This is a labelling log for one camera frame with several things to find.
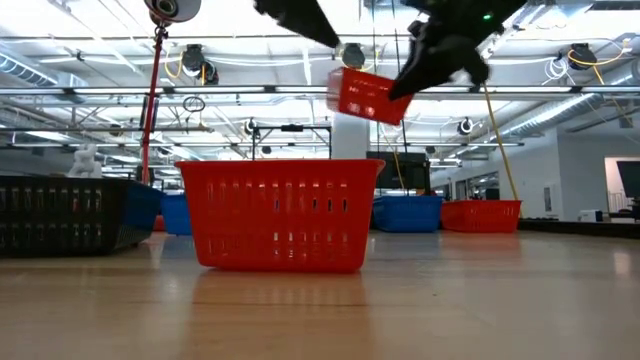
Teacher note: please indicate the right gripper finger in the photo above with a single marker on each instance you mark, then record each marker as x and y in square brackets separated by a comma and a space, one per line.
[415, 77]

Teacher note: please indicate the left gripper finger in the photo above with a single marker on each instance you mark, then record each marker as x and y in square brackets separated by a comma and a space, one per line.
[305, 20]

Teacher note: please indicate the red plastic basket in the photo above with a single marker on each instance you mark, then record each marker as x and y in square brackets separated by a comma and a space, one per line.
[480, 216]
[280, 220]
[365, 95]

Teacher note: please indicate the large black monitor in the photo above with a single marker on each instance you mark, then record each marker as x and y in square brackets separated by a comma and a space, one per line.
[412, 172]

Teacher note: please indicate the blue plastic basket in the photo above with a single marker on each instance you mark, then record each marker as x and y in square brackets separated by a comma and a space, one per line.
[407, 215]
[177, 215]

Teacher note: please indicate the small white box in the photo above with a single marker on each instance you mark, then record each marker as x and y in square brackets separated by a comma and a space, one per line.
[592, 216]

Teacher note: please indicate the white lumpy object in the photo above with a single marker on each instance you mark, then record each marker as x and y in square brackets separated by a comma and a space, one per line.
[85, 162]

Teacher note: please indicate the black plastic basket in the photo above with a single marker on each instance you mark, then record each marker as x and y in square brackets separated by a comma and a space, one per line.
[60, 215]

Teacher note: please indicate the black frame rig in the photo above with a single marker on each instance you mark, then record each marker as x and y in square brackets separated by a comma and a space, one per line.
[292, 128]

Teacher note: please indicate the black aluminium table frame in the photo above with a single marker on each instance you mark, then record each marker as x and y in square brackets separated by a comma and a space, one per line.
[580, 228]

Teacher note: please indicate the dark wall screen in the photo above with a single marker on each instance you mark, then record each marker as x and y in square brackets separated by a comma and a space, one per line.
[630, 177]

